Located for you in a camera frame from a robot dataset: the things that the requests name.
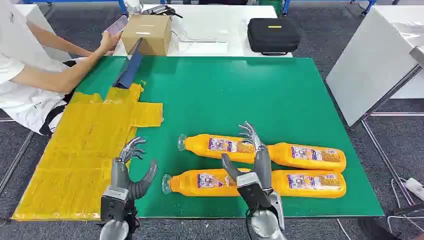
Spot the smartphone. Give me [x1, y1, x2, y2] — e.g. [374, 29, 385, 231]
[103, 14, 130, 37]

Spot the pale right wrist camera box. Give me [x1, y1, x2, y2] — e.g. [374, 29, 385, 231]
[235, 171, 264, 190]

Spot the dark blue folded board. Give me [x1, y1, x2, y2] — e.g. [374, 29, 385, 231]
[112, 37, 144, 90]

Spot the clear plastic bottle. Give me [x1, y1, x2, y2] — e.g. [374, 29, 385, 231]
[124, 0, 144, 16]

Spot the person's right hand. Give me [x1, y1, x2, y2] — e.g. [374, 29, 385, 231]
[98, 30, 123, 57]

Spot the black handheld device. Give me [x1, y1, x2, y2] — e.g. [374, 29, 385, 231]
[141, 4, 184, 19]

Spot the orange drink bottle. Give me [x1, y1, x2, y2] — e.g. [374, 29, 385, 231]
[270, 169, 347, 199]
[177, 133, 257, 165]
[266, 142, 347, 173]
[161, 168, 252, 198]

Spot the black zip case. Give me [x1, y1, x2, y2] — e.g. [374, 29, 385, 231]
[246, 17, 301, 57]

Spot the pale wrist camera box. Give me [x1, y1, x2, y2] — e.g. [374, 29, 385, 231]
[235, 171, 264, 190]
[102, 185, 130, 202]

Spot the white tilted table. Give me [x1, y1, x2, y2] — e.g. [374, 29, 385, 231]
[325, 4, 424, 130]

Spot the person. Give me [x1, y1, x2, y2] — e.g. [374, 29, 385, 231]
[0, 0, 123, 137]

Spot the small white table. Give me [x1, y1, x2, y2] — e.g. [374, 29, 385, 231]
[14, 3, 72, 63]

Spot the brown cardboard box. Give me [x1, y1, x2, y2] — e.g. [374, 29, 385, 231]
[120, 13, 172, 58]

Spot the white power strip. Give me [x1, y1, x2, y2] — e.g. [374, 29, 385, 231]
[404, 177, 424, 202]

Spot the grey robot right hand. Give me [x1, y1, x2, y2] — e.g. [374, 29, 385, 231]
[220, 121, 274, 192]

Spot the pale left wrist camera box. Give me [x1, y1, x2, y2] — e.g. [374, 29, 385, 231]
[102, 185, 130, 202]

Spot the white table with box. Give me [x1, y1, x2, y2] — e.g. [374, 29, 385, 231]
[111, 3, 294, 59]

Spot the green table mat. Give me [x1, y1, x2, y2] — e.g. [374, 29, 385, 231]
[74, 55, 385, 220]

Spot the yellow taped sheet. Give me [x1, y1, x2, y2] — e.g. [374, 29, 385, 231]
[11, 81, 165, 222]

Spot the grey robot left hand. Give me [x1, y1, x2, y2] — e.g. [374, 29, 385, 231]
[110, 136, 159, 202]

